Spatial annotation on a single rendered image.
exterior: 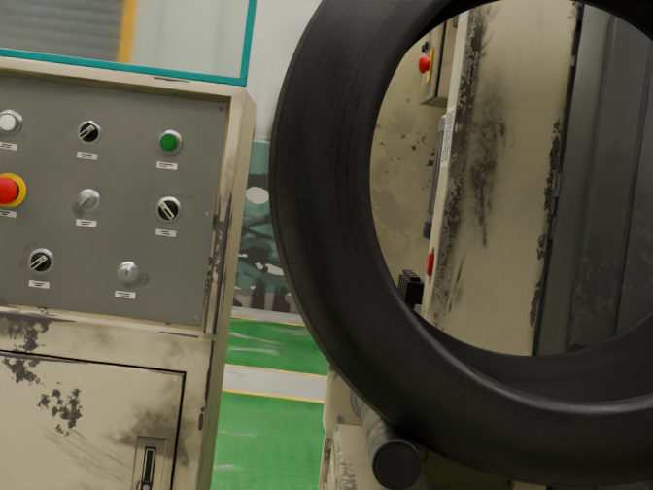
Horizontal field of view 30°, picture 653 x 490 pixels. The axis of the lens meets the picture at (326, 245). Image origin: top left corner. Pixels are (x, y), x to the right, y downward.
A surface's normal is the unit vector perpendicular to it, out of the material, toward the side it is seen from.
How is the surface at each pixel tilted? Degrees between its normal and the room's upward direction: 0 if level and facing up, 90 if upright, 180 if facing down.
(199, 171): 90
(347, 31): 74
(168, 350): 90
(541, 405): 101
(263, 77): 90
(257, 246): 90
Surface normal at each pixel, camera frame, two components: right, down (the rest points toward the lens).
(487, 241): 0.01, 0.05
